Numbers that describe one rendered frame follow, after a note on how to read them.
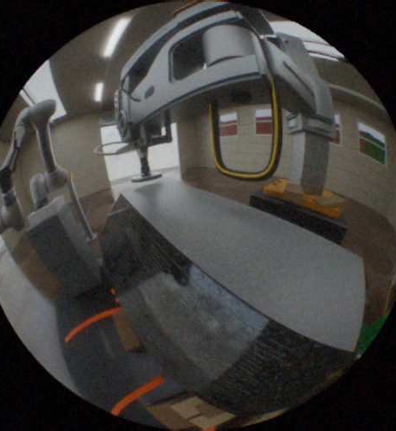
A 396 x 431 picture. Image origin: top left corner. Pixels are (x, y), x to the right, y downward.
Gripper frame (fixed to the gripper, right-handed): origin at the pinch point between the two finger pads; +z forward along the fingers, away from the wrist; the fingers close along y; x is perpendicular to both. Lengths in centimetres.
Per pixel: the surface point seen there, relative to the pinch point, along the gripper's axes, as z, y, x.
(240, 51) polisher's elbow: 31, 43, 61
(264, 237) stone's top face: -8, 33, 84
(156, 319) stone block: -26, 16, 72
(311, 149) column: 30, 87, 108
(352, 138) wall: 350, 449, 437
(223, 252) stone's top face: -12, 28, 77
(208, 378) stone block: -21, 7, 84
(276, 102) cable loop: 21, 47, 74
